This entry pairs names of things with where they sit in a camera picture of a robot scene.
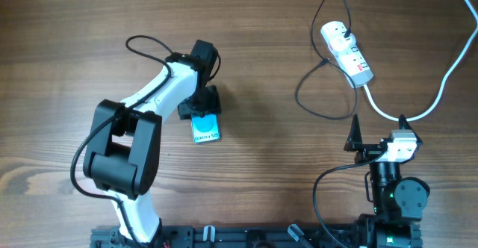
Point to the white power strip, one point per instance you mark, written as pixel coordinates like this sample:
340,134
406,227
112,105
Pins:
346,53

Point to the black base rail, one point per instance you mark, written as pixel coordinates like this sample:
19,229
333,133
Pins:
349,235

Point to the blue screen smartphone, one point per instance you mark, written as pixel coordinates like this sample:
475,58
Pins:
205,129

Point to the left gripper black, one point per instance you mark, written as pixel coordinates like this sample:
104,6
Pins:
213,106

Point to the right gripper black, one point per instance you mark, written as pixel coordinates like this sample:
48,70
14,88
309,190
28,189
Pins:
368,152

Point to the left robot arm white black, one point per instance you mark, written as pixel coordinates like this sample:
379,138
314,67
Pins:
118,160

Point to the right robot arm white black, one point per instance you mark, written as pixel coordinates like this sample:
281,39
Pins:
398,202

